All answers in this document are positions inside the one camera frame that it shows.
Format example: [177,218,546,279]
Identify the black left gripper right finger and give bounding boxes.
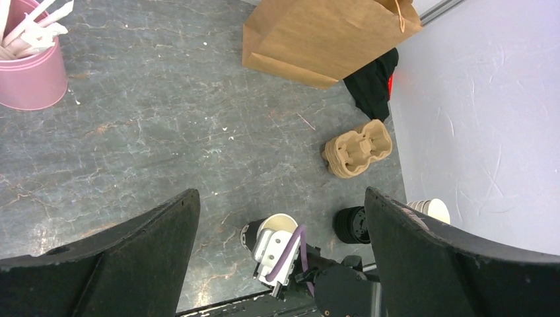
[365,187,559,316]

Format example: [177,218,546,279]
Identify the black paper coffee cup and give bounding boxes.
[240,213,298,252]

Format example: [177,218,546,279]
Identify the brown paper bag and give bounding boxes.
[242,0,423,89]

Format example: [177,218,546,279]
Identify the stack of paper cups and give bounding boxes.
[407,198,451,225]

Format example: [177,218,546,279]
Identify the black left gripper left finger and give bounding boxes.
[1,189,201,316]

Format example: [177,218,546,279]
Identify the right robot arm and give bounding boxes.
[304,248,388,316]

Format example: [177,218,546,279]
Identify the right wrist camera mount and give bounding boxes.
[252,229,300,300]

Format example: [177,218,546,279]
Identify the stack of black lids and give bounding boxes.
[333,206,370,244]

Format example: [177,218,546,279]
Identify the red tag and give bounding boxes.
[388,75,393,100]

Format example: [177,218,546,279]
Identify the black cloth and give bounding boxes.
[343,48,399,122]

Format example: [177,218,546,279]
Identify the pink cylindrical holder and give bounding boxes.
[1,1,68,110]

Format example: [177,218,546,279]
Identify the cardboard cup carrier stack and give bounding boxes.
[322,120,393,178]

